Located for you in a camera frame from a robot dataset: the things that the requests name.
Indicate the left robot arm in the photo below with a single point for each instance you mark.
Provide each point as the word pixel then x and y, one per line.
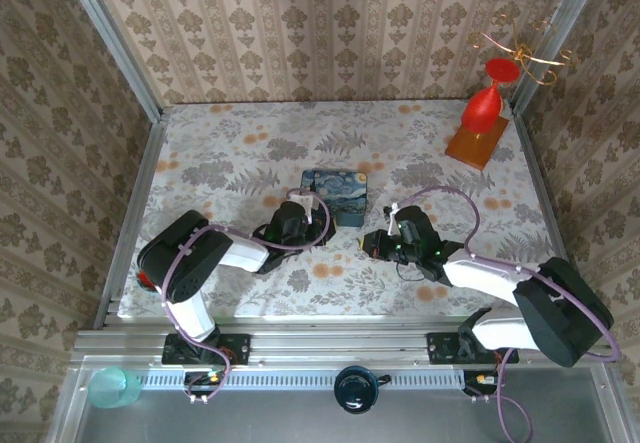
pixel 185 253

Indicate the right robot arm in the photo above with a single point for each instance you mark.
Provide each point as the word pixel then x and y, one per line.
pixel 550 308

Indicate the starry night print tin box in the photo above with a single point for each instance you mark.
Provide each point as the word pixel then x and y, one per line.
pixel 340 190

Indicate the floral fern print tablecloth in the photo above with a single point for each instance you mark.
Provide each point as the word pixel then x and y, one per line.
pixel 350 123

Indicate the dark round cup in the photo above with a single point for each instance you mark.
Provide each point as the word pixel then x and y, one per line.
pixel 355 388

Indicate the red plastic goblet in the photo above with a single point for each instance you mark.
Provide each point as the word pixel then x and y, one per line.
pixel 482 108

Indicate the red round object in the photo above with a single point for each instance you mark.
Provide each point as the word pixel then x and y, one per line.
pixel 145 283

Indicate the translucent green plastic cup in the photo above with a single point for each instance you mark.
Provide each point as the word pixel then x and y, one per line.
pixel 112 388

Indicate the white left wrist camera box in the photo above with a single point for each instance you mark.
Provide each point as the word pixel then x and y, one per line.
pixel 302 202

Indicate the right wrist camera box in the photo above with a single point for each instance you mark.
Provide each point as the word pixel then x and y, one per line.
pixel 395 220

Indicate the aluminium profile frame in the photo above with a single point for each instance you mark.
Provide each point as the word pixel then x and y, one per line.
pixel 325 348

